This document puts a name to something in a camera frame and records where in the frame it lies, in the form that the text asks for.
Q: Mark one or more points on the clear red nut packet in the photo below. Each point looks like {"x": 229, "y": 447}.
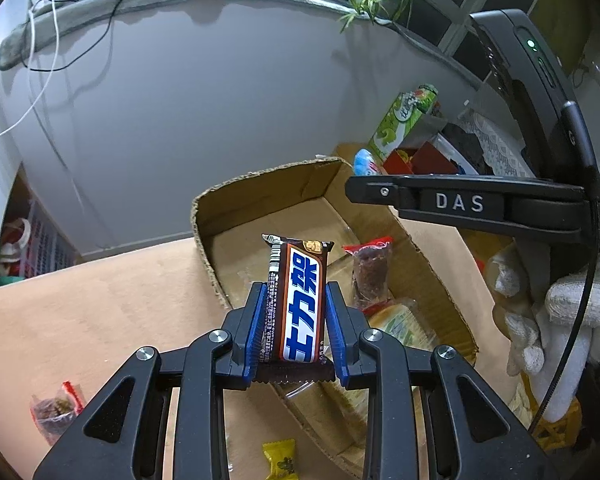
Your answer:
{"x": 52, "y": 416}

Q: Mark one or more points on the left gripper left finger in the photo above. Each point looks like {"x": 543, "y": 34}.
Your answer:
{"x": 121, "y": 433}

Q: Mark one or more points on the right white gloved hand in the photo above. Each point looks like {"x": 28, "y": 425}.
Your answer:
{"x": 537, "y": 316}

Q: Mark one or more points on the white lace cloth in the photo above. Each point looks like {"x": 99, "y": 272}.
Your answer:
{"x": 500, "y": 150}

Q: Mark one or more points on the beige table cloth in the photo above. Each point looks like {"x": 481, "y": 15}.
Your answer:
{"x": 82, "y": 323}

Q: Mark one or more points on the red dried fruit packet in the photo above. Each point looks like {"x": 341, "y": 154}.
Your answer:
{"x": 370, "y": 271}

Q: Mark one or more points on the red cardboard box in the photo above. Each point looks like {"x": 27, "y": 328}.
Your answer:
{"x": 424, "y": 160}

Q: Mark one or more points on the large cracker packet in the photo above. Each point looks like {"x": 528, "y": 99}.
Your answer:
{"x": 400, "y": 318}

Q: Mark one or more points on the green juice carton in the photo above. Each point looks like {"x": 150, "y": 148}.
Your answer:
{"x": 402, "y": 116}

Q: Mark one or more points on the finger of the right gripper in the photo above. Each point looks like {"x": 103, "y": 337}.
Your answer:
{"x": 380, "y": 189}

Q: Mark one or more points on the orange green jelly packet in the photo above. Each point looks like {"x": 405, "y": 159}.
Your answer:
{"x": 364, "y": 164}

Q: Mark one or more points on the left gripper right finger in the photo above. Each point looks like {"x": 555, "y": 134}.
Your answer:
{"x": 470, "y": 431}

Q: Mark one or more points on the white storage basket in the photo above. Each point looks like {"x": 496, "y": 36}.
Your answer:
{"x": 47, "y": 250}

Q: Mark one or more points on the Snickers bar blue label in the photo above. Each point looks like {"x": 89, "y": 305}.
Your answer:
{"x": 292, "y": 343}

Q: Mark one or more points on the yellow candy packet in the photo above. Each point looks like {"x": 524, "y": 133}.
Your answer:
{"x": 281, "y": 457}

